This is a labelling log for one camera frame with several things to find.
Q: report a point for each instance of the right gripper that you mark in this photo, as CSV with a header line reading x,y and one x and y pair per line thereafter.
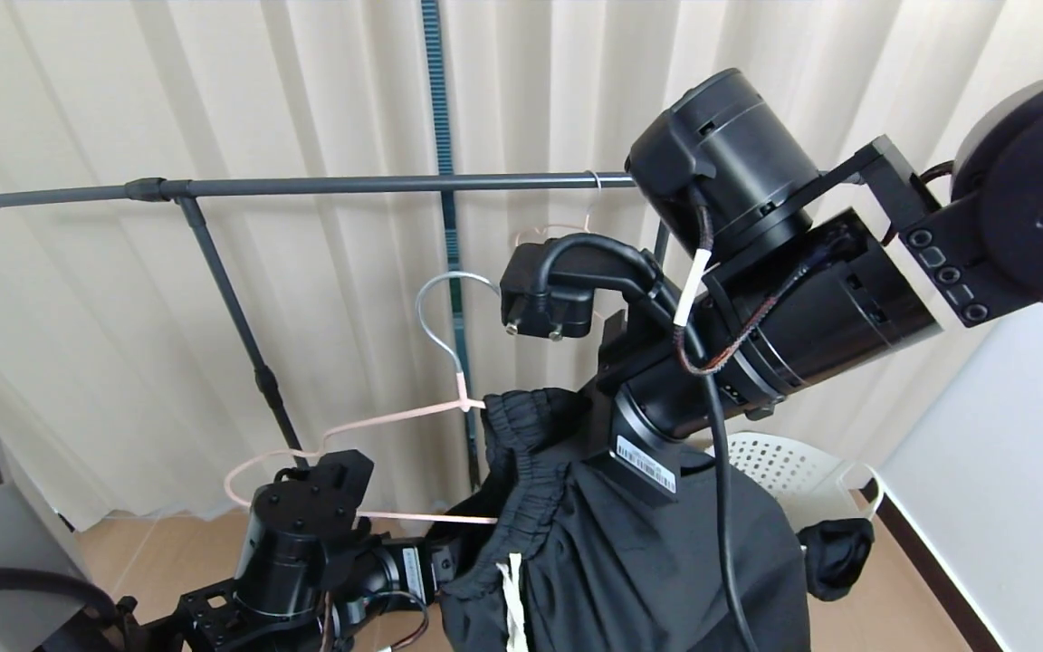
x,y
657,407

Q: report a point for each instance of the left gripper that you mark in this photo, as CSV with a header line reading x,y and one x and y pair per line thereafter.
x,y
395,570

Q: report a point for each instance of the pink clothes hanger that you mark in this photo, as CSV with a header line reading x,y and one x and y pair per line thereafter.
x,y
592,195
395,415

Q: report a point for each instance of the black shorts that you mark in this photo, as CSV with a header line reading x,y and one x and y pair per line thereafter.
x,y
594,561

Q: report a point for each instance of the black heap of clothes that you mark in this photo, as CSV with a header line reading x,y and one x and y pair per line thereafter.
x,y
838,557

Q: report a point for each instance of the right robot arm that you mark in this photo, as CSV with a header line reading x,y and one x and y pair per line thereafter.
x,y
739,154

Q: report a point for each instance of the white laundry basket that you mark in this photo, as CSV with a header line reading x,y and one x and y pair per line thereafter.
x,y
784,466

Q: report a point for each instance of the black clothes rack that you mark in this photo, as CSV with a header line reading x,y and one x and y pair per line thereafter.
x,y
304,186

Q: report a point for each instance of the beige curtain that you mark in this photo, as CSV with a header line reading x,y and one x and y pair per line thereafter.
x,y
123,362
558,91

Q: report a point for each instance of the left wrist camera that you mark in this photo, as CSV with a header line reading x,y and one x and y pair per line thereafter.
x,y
318,489

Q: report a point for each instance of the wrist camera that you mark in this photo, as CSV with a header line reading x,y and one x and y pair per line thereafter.
x,y
540,299
318,489

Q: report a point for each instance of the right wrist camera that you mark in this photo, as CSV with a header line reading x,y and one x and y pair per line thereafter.
x,y
540,299

